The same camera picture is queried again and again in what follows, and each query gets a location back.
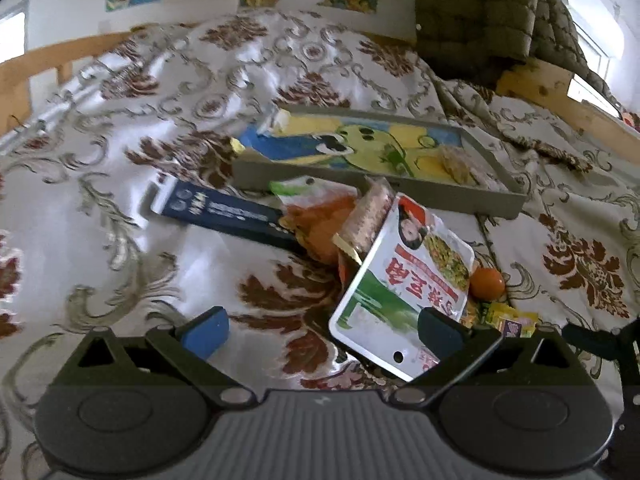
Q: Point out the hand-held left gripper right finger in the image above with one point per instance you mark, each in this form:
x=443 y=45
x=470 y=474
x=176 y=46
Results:
x=440 y=335

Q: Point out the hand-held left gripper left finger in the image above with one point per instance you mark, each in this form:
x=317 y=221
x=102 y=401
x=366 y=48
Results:
x=205 y=334

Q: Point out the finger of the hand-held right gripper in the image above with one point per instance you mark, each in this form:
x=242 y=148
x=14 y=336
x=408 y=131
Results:
x=595 y=342

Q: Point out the white green snack pouch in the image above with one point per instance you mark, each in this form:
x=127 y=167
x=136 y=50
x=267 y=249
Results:
x=400 y=300

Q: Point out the yellow candy packet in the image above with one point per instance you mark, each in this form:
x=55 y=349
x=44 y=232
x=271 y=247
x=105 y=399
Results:
x=495 y=311

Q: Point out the orange tangerine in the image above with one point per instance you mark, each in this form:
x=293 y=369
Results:
x=487 y=283

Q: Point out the navy blue long packet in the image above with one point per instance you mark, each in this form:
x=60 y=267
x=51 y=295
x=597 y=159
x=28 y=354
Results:
x=225 y=210

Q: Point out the grey plastic tray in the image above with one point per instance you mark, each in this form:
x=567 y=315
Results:
x=450 y=199

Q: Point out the clear puffed rice bar packet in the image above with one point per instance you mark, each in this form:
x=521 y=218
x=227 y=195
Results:
x=370 y=215

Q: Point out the orange snack bag green top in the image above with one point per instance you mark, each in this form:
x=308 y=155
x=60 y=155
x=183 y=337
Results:
x=320 y=225

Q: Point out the small purple candy packet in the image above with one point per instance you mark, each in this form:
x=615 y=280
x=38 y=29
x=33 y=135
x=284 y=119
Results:
x=512 y=328

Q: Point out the clear biscuit packet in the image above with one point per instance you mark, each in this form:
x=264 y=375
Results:
x=457 y=165

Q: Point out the floral printed blanket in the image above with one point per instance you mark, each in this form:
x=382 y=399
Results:
x=100 y=160

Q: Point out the cartoon paper tray liner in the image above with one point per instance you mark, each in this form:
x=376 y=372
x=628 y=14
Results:
x=300 y=145

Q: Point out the white air conditioner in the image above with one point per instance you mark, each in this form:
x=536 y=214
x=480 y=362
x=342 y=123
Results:
x=592 y=47

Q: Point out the green quilted jacket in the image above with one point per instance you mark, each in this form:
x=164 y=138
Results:
x=465 y=10

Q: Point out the window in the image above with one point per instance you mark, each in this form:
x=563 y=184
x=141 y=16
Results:
x=12 y=27

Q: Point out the wooden bed frame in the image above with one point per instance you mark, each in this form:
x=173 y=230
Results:
x=30 y=70

